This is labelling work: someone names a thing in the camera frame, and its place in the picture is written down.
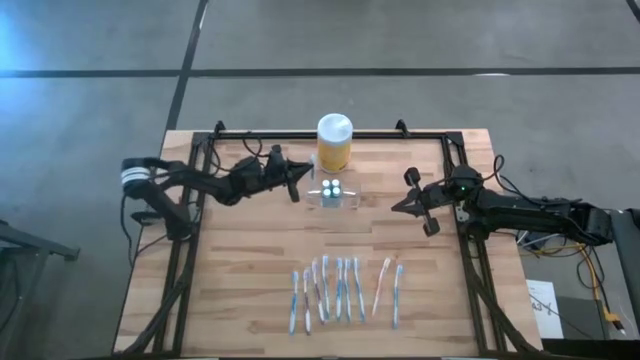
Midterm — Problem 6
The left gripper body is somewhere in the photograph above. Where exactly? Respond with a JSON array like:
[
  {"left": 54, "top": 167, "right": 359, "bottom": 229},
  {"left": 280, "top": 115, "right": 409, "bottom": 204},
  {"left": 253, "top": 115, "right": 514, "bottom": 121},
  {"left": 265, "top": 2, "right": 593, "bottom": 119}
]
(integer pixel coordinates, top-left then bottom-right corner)
[{"left": 247, "top": 144, "right": 301, "bottom": 204}]

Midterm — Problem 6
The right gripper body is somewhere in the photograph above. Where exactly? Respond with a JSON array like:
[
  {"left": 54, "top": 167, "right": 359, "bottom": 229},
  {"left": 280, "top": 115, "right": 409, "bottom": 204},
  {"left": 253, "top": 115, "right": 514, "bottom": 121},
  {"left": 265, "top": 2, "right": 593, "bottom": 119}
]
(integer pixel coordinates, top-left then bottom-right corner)
[{"left": 405, "top": 167, "right": 459, "bottom": 238}]

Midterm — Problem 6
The orange white toothbrush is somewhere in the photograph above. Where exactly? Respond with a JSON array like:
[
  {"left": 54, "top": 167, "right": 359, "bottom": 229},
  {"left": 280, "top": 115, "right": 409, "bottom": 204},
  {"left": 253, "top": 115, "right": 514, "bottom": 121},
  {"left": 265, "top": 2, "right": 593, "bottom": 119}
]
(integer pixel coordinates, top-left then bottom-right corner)
[{"left": 371, "top": 256, "right": 392, "bottom": 317}]

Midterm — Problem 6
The clear acrylic organizer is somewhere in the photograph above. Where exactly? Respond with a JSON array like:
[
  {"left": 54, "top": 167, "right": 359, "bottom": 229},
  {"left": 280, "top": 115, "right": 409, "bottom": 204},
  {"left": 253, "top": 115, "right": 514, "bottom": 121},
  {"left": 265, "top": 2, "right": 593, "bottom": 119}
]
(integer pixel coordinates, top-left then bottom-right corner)
[{"left": 304, "top": 176, "right": 362, "bottom": 210}]

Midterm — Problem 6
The yellow label wipes canister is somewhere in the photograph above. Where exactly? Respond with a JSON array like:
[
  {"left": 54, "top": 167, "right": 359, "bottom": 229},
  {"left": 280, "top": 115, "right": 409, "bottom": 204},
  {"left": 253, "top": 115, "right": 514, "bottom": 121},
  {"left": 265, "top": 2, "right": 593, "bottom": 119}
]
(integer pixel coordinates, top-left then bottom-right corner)
[{"left": 316, "top": 112, "right": 355, "bottom": 175}]

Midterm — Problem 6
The white paper sheet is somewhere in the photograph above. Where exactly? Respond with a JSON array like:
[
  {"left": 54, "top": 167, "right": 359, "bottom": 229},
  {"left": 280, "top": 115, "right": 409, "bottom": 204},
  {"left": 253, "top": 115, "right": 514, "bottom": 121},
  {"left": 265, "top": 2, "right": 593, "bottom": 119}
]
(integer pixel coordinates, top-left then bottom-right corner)
[{"left": 525, "top": 279, "right": 565, "bottom": 340}]

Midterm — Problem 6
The black floor stand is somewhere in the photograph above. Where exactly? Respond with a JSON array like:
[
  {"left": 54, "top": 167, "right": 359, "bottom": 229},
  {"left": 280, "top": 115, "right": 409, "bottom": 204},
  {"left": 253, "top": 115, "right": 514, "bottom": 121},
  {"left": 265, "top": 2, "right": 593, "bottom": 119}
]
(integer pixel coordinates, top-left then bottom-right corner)
[{"left": 0, "top": 219, "right": 81, "bottom": 360}]

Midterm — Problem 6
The black aluminium table frame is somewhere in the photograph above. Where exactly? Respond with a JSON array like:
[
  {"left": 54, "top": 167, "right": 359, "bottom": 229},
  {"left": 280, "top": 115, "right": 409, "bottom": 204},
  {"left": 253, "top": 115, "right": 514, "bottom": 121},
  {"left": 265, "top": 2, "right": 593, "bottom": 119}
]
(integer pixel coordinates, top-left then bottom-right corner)
[{"left": 112, "top": 119, "right": 544, "bottom": 359}]

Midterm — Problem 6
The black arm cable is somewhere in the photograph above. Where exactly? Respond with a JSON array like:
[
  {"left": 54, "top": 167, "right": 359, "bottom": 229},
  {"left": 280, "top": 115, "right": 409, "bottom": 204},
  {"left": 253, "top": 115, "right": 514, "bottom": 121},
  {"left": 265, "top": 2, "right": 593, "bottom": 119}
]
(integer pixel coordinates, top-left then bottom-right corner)
[{"left": 492, "top": 153, "right": 584, "bottom": 209}]

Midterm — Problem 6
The yellow cable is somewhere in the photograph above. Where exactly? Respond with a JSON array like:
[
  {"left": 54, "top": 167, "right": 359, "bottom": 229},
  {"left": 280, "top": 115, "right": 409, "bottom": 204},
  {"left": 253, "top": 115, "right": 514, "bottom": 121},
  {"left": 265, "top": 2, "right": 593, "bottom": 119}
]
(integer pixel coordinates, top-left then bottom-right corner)
[{"left": 519, "top": 242, "right": 626, "bottom": 335}]

